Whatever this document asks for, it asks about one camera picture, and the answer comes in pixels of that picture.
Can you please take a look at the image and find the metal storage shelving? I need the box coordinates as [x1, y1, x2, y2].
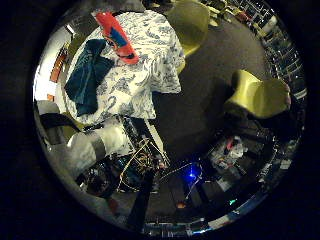
[229, 0, 308, 101]

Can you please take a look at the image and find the dark teal cloth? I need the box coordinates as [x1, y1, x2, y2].
[63, 38, 116, 118]

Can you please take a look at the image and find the orange wall board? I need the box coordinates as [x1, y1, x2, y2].
[49, 46, 69, 84]

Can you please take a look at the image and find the blue floral white tablecloth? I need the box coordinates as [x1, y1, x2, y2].
[63, 9, 186, 126]

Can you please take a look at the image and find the device with blue light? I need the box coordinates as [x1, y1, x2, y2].
[181, 163, 204, 184]

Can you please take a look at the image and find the red spray bottle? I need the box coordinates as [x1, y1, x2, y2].
[94, 11, 141, 66]

